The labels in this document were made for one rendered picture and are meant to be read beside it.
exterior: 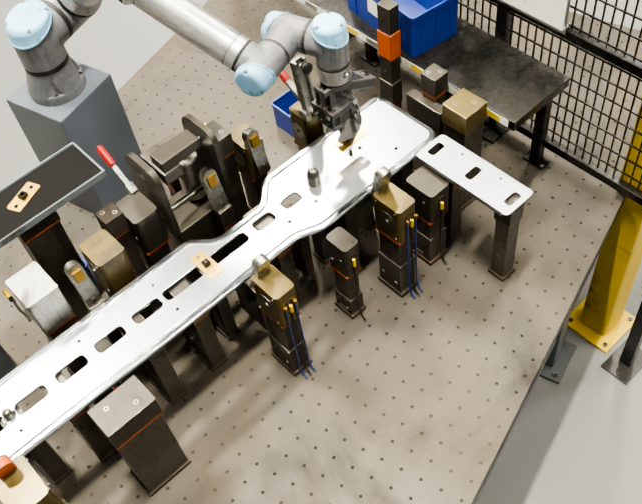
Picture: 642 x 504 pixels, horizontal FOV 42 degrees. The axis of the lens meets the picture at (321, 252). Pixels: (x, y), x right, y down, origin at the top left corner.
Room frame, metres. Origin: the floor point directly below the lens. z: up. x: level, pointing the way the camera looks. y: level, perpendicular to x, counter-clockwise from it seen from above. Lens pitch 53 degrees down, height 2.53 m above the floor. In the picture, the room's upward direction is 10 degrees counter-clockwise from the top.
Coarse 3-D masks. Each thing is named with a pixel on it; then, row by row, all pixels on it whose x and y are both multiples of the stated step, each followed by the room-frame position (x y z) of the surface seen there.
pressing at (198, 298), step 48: (384, 144) 1.46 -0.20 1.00; (288, 192) 1.35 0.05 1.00; (336, 192) 1.33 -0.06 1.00; (192, 240) 1.25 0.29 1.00; (288, 240) 1.21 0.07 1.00; (144, 288) 1.14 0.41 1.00; (192, 288) 1.11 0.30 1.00; (96, 336) 1.03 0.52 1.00; (144, 336) 1.01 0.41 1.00; (0, 384) 0.94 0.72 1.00; (48, 384) 0.93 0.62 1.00; (96, 384) 0.91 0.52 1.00; (0, 432) 0.83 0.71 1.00; (48, 432) 0.82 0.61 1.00
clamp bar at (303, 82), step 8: (296, 64) 1.56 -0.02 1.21; (304, 64) 1.55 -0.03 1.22; (296, 72) 1.55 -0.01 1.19; (304, 72) 1.54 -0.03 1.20; (296, 80) 1.56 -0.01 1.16; (304, 80) 1.57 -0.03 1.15; (296, 88) 1.56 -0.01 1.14; (304, 88) 1.56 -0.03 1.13; (312, 88) 1.56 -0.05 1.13; (304, 96) 1.55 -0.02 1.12; (312, 96) 1.56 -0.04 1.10; (304, 104) 1.54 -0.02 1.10
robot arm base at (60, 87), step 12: (72, 60) 1.78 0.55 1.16; (48, 72) 1.71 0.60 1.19; (60, 72) 1.72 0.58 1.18; (72, 72) 1.74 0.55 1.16; (36, 84) 1.71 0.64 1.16; (48, 84) 1.70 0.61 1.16; (60, 84) 1.70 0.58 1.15; (72, 84) 1.72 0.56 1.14; (84, 84) 1.75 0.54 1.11; (36, 96) 1.70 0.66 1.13; (48, 96) 1.69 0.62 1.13; (60, 96) 1.69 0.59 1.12; (72, 96) 1.70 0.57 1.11
